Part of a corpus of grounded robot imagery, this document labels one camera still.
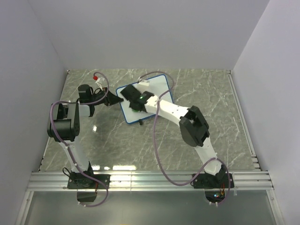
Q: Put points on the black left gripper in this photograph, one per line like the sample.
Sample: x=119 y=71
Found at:
x=110 y=99

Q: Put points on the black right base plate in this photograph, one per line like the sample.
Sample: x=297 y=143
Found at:
x=208 y=181

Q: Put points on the aluminium mounting rail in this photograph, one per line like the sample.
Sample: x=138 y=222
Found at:
x=146 y=181

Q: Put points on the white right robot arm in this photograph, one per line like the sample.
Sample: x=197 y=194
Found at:
x=193 y=126

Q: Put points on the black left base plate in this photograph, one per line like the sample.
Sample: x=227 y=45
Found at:
x=78 y=181

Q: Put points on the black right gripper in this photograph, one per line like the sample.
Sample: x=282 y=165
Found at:
x=141 y=93

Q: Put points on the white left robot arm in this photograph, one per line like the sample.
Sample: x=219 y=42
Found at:
x=64 y=122

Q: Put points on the blue framed whiteboard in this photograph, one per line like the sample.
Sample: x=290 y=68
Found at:
x=159 y=103

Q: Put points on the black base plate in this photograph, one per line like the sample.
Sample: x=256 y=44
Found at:
x=78 y=181
x=208 y=181

